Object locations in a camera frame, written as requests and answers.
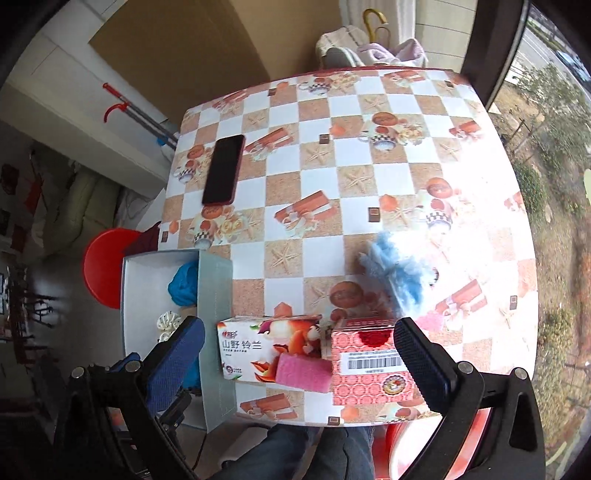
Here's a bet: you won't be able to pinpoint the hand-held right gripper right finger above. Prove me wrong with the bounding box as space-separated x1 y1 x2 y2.
393 318 546 480

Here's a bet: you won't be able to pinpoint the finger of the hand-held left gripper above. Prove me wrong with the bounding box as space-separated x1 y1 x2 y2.
110 352 141 371

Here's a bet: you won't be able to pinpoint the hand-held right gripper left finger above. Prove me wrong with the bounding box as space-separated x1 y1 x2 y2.
65 316 206 480

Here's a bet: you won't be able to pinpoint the white polka-dot satin scrunchie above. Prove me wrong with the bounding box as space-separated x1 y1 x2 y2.
157 311 183 342

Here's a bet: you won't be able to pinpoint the teal scrunchie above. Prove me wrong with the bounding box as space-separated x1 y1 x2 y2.
167 260 200 308

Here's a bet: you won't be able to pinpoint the grey box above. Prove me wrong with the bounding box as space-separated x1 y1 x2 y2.
121 249 241 435

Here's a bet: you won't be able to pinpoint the fluffy light blue scrunchie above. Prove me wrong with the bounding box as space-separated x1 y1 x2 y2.
355 232 437 315

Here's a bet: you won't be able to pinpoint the pink sponge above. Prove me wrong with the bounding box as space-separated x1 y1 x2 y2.
418 310 446 333
276 354 334 393

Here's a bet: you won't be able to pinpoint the red patterned cardboard box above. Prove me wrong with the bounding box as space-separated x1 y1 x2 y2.
331 318 428 407

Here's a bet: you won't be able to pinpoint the white tissue pack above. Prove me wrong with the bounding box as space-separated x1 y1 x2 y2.
217 315 334 384

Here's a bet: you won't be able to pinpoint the red plastic stool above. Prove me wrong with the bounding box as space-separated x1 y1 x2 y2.
83 228 141 310
372 408 490 480

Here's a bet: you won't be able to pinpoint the dark red cloth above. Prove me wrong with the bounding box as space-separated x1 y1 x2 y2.
124 222 162 256

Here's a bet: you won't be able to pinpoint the person's legs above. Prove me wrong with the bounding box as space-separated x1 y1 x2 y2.
222 422 377 480

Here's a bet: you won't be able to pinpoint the beige sofa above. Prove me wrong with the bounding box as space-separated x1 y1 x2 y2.
44 173 121 254

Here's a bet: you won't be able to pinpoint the dark smartphone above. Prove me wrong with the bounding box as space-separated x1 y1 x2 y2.
202 135 245 206

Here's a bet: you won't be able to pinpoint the checkered printed tablecloth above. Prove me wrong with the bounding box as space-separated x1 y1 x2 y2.
159 67 536 428

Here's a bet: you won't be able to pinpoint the brown cardboard sheet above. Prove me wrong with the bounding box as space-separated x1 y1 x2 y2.
89 0 342 125

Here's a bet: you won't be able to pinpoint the pile of clothes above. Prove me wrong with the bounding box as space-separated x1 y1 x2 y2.
315 25 428 70

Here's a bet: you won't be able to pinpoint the red-handled mop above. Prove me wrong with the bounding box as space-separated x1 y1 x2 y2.
102 83 178 148

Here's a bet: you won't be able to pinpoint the black window frame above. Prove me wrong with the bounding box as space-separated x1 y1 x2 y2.
462 0 529 112

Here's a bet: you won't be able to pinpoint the yellow umbrella handle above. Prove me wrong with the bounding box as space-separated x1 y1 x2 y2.
362 8 393 44

